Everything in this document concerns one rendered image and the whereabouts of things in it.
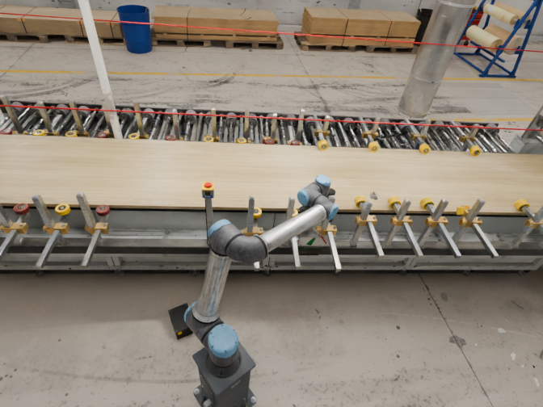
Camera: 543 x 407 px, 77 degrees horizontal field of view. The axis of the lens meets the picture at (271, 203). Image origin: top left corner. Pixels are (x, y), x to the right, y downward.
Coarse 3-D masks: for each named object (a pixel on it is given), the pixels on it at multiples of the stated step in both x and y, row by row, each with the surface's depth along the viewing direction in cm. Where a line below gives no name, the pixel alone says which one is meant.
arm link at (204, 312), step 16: (224, 224) 149; (224, 240) 146; (208, 256) 157; (224, 256) 152; (208, 272) 159; (224, 272) 159; (208, 288) 164; (192, 304) 183; (208, 304) 169; (192, 320) 177; (208, 320) 174
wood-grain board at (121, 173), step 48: (0, 144) 263; (48, 144) 268; (96, 144) 273; (144, 144) 278; (192, 144) 284; (240, 144) 290; (0, 192) 225; (48, 192) 229; (96, 192) 233; (144, 192) 237; (192, 192) 241; (240, 192) 245; (288, 192) 250; (336, 192) 254; (384, 192) 259; (432, 192) 264; (480, 192) 269; (528, 192) 275
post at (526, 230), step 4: (540, 212) 234; (536, 216) 237; (540, 216) 234; (536, 220) 237; (540, 220) 237; (524, 228) 246; (528, 228) 242; (532, 228) 242; (520, 232) 249; (524, 232) 246; (528, 232) 245; (516, 236) 253; (520, 236) 249; (524, 236) 248; (516, 240) 253; (520, 240) 251; (516, 244) 254
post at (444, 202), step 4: (440, 200) 222; (444, 200) 219; (440, 204) 222; (444, 204) 220; (436, 208) 226; (440, 208) 223; (444, 208) 223; (436, 212) 226; (440, 212) 225; (432, 216) 231; (436, 216) 228; (436, 220) 231; (424, 228) 240; (428, 228) 235; (432, 228) 236; (424, 232) 240; (428, 232) 238; (420, 236) 245; (424, 236) 241; (420, 240) 245; (424, 240) 244; (420, 244) 247
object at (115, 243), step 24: (0, 240) 222; (24, 240) 223; (72, 240) 227; (120, 240) 230; (144, 240) 232; (168, 240) 234; (192, 240) 235; (288, 240) 243; (336, 240) 247; (384, 240) 248
